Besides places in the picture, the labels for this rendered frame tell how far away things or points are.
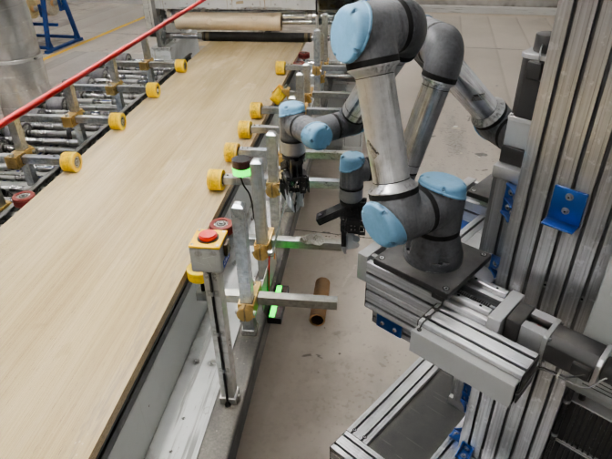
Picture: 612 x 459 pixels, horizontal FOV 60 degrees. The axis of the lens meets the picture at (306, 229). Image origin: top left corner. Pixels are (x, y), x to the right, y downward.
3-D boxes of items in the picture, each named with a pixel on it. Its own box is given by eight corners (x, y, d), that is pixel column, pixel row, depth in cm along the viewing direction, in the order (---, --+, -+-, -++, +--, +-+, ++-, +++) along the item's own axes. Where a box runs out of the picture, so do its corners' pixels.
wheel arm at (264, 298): (337, 305, 163) (337, 294, 160) (336, 312, 160) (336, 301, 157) (199, 295, 167) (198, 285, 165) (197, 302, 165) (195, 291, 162)
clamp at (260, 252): (275, 239, 187) (274, 227, 184) (268, 261, 175) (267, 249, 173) (259, 238, 187) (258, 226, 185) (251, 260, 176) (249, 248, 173)
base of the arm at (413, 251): (473, 254, 140) (479, 222, 134) (443, 280, 130) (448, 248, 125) (423, 233, 148) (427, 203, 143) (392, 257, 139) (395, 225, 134)
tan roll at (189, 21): (352, 29, 392) (353, 11, 385) (351, 33, 381) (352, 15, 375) (167, 27, 407) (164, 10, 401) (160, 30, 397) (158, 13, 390)
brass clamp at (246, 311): (263, 293, 168) (262, 280, 165) (255, 322, 157) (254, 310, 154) (244, 292, 169) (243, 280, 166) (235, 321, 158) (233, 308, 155)
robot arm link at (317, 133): (344, 119, 144) (321, 108, 152) (310, 127, 139) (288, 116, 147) (343, 146, 149) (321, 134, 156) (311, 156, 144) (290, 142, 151)
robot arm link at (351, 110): (433, -21, 118) (349, 110, 160) (394, -16, 113) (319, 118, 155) (459, 19, 115) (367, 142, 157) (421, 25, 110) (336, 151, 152)
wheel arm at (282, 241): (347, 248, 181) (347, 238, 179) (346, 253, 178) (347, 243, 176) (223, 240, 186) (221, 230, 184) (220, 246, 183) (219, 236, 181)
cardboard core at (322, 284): (330, 277, 288) (325, 314, 263) (330, 289, 292) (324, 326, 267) (315, 276, 289) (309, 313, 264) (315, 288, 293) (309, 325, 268)
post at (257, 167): (270, 280, 188) (263, 157, 162) (269, 287, 185) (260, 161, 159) (261, 280, 188) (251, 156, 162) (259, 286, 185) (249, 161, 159)
